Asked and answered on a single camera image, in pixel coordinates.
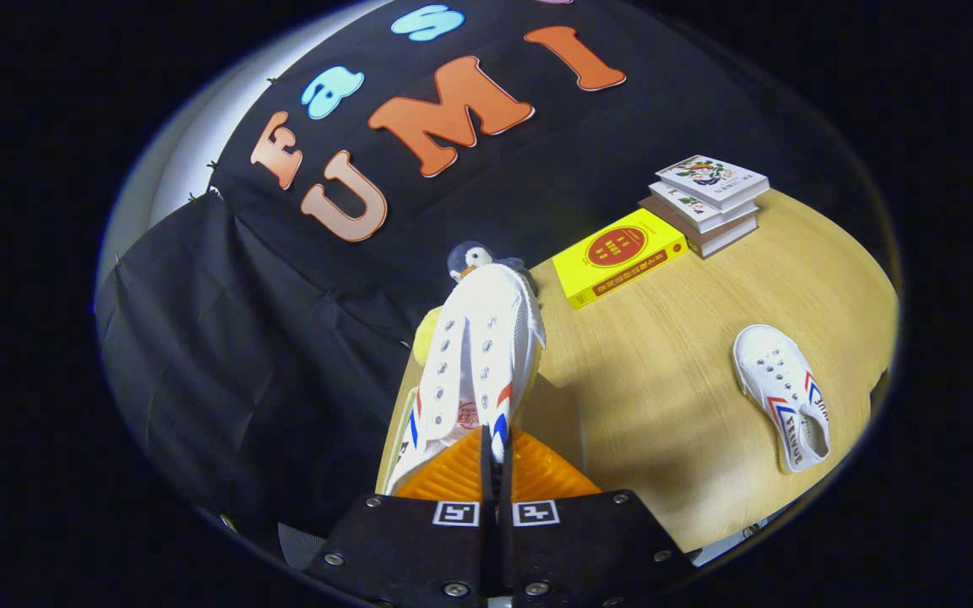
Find yellow plush ball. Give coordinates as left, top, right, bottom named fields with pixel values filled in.
left=413, top=308, right=445, bottom=366

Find white canvas shoe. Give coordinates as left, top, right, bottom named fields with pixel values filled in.
left=381, top=263, right=546, bottom=495
left=731, top=324, right=832, bottom=474

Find white illustrated cover book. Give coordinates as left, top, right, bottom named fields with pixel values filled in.
left=655, top=155, right=770, bottom=210
left=649, top=182, right=759, bottom=235

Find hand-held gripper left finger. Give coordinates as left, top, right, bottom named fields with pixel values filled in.
left=305, top=426, right=497, bottom=608

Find penguin plush toy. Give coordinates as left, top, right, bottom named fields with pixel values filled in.
left=447, top=242, right=530, bottom=292

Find beige fabric storage box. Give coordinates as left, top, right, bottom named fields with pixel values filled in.
left=375, top=376, right=590, bottom=499

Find yellow book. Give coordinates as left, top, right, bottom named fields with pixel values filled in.
left=552, top=209, right=690, bottom=310

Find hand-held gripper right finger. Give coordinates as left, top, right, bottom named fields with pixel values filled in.
left=500, top=426, right=698, bottom=608

